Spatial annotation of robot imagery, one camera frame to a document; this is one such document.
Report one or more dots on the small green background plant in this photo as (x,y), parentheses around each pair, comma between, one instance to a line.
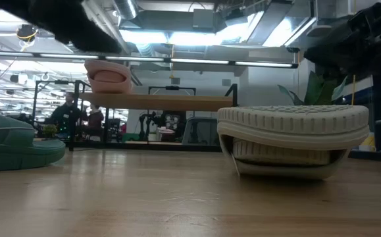
(49,130)

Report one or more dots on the LED light bar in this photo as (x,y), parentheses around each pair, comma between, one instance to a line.
(134,59)

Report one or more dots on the wooden shelf with black frame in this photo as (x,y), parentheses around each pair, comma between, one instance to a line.
(157,102)

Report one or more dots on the pink slide sandal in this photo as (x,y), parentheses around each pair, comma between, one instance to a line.
(108,77)

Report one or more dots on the potted plant in white pot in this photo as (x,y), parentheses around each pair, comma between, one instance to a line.
(318,89)

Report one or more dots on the grey slide sandal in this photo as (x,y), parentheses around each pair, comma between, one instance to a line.
(292,125)

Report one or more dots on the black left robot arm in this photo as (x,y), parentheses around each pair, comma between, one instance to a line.
(9,10)

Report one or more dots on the grey and blue office chair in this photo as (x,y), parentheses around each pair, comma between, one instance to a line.
(200,131)

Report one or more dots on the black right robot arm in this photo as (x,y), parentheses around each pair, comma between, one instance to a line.
(358,39)

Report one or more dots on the green slide sandal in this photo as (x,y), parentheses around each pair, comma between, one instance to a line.
(9,145)

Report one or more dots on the person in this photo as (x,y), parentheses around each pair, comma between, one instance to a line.
(94,120)
(66,115)

